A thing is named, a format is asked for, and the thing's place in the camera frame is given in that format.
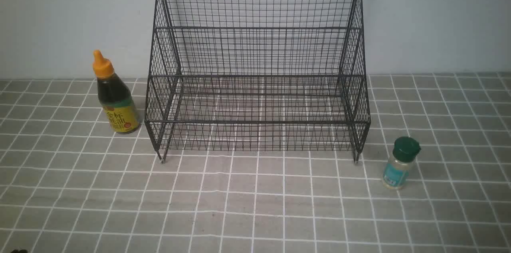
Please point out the dark sauce bottle orange cap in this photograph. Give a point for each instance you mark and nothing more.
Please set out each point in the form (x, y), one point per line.
(114, 96)

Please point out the small spice jar green cap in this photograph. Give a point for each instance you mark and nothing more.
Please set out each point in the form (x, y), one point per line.
(402, 159)

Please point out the grey checkered tablecloth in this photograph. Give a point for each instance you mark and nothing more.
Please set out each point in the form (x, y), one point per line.
(69, 184)

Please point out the black wire mesh shelf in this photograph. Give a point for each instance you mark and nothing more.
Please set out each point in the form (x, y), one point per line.
(257, 75)

